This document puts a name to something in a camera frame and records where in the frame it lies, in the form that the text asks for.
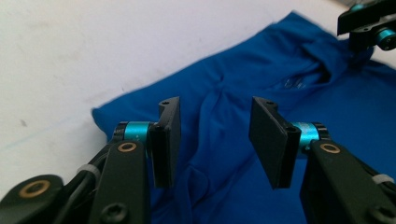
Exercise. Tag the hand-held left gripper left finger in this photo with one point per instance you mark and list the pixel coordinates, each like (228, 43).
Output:
(166, 146)

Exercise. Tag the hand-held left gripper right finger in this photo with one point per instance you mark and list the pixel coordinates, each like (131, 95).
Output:
(271, 146)

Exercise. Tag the blue t-shirt with white print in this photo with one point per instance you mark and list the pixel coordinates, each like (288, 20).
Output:
(224, 109)

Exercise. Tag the white table mat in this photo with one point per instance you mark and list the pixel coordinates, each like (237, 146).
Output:
(93, 56)

